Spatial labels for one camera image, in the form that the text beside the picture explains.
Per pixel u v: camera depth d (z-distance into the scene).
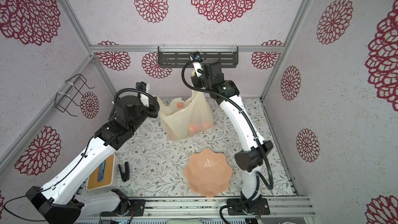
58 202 0.38
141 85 0.53
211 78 0.52
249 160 0.49
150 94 0.47
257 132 0.48
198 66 0.62
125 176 0.84
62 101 0.73
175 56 0.92
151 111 0.59
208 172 0.84
